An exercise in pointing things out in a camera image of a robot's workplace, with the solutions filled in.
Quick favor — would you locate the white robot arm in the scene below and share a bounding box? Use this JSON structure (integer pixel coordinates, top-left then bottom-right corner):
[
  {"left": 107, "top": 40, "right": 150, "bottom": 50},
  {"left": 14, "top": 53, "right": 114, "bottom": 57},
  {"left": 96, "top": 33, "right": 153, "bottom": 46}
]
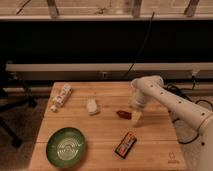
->
[{"left": 131, "top": 75, "right": 213, "bottom": 171}]

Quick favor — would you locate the green ceramic bowl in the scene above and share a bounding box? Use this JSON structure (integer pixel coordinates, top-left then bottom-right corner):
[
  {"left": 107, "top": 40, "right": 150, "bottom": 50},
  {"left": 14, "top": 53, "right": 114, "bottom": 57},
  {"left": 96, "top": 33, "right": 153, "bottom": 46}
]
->
[{"left": 46, "top": 127, "right": 87, "bottom": 169}]

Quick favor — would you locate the orange black candy bar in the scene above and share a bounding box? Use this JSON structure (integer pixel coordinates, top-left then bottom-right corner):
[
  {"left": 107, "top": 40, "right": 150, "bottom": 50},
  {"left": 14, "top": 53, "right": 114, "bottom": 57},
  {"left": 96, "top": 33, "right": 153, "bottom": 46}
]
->
[{"left": 115, "top": 132, "right": 137, "bottom": 159}]

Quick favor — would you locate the small clear plastic container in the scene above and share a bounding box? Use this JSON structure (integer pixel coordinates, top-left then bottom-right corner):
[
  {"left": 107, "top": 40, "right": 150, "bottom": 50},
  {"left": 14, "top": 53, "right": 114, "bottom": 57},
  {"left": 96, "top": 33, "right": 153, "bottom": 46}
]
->
[{"left": 86, "top": 98, "right": 100, "bottom": 115}]

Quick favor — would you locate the white tube with label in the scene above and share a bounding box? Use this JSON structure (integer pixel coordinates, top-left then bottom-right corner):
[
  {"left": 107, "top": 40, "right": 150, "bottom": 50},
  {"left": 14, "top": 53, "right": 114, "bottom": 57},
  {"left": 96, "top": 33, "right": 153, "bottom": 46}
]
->
[{"left": 50, "top": 84, "right": 72, "bottom": 112}]

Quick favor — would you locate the black office chair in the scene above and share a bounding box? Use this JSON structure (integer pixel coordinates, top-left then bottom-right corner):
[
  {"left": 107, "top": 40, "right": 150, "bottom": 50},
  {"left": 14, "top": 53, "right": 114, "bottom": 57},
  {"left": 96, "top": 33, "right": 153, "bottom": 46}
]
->
[{"left": 0, "top": 61, "right": 39, "bottom": 149}]

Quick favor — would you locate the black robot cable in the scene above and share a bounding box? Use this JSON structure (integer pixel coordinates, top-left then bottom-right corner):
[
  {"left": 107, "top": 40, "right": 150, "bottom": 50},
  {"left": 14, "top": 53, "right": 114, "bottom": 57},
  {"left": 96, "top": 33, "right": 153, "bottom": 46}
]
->
[{"left": 164, "top": 75, "right": 213, "bottom": 145}]

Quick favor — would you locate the thin black hanging cable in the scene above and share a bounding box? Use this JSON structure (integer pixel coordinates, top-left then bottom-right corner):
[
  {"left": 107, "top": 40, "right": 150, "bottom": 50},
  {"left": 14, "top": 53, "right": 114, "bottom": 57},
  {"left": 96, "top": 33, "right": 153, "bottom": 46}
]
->
[{"left": 120, "top": 11, "right": 156, "bottom": 82}]

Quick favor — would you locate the grey baseboard heater rail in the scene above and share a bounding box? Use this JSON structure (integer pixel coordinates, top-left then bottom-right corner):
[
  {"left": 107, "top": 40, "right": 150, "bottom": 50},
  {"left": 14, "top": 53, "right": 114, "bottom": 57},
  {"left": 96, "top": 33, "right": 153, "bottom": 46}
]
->
[{"left": 6, "top": 62, "right": 213, "bottom": 81}]

